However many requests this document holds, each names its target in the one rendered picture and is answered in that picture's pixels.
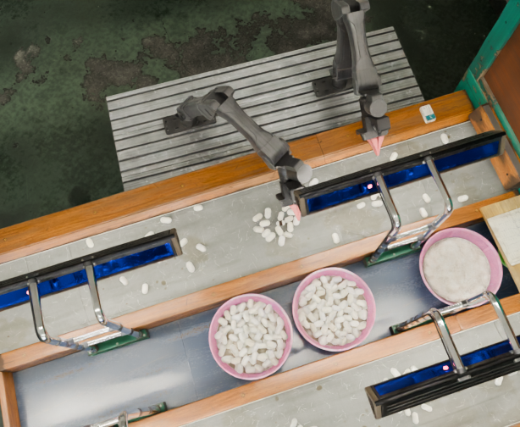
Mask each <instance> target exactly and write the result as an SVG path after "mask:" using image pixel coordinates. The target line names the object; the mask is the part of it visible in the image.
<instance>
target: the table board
mask: <svg viewBox="0 0 520 427"><path fill-rule="evenodd" d="M0 404H1V410H2V416H3V427H20V421H19V411H18V405H17V400H16V394H15V389H14V378H13V373H10V372H0Z"/></svg>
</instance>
